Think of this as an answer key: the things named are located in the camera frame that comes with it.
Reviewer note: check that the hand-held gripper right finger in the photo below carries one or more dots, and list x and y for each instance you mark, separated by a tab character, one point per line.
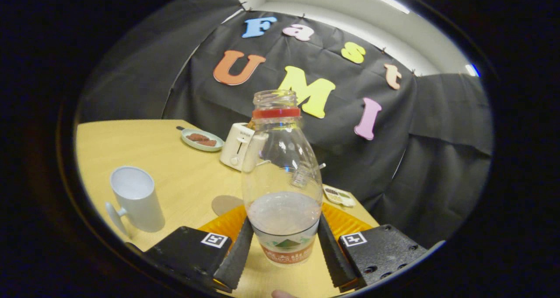
334	258

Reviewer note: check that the white toaster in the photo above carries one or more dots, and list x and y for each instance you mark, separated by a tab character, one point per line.
232	147

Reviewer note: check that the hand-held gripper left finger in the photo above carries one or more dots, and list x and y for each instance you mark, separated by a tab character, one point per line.
238	258

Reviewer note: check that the dark brown bread piece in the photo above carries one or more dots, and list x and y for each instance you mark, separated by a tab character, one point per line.
197	137
208	143

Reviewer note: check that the small ceiling light panel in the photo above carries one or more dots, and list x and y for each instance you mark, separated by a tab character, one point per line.
471	70

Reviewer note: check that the clear plastic juice bottle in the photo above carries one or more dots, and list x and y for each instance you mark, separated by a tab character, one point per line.
282	219

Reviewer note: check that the white compartment tray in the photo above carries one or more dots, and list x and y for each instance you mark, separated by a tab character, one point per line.
337	196

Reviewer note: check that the wooden table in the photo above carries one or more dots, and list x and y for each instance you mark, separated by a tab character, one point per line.
183	180

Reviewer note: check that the pale green plate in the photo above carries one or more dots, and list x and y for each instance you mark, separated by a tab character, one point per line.
192	144

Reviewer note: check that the round brown coaster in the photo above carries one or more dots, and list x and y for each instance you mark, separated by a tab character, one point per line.
225	205

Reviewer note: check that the white cup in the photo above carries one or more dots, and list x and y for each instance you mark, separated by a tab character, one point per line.
140	206

